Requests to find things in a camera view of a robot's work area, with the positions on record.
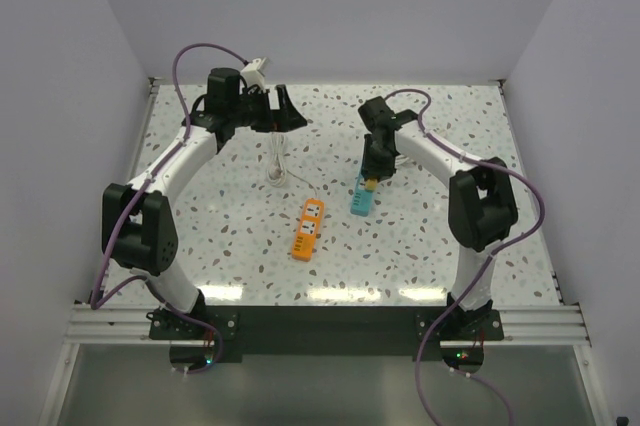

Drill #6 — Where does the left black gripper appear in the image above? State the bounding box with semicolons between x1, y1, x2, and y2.
229;84;306;133

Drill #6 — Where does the yellow plug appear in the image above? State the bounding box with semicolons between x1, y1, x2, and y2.
365;178;378;192

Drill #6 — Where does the blue power strip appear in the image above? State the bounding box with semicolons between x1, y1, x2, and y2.
350;176;375;217

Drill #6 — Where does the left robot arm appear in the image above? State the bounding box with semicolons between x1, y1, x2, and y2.
101;67;307;338

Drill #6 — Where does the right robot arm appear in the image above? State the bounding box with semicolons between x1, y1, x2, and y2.
358;97;518;339

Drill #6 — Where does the orange power strip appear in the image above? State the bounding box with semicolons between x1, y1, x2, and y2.
291;198;324;261

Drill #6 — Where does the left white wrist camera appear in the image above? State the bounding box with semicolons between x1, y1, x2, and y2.
240;57;270;90

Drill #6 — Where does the orange strip white cord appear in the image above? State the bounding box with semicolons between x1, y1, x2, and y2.
265;131;326;198

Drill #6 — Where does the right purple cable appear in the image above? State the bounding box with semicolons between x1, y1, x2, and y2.
384;89;547;426

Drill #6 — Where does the purple cable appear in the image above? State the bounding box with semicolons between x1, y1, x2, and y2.
384;89;547;426
87;42;251;375

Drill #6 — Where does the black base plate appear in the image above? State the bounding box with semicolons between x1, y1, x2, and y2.
146;306;505;369

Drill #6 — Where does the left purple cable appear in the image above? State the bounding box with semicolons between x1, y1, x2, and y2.
87;42;251;375

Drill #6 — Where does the aluminium rail frame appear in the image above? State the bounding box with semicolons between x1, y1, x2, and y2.
62;76;593;347

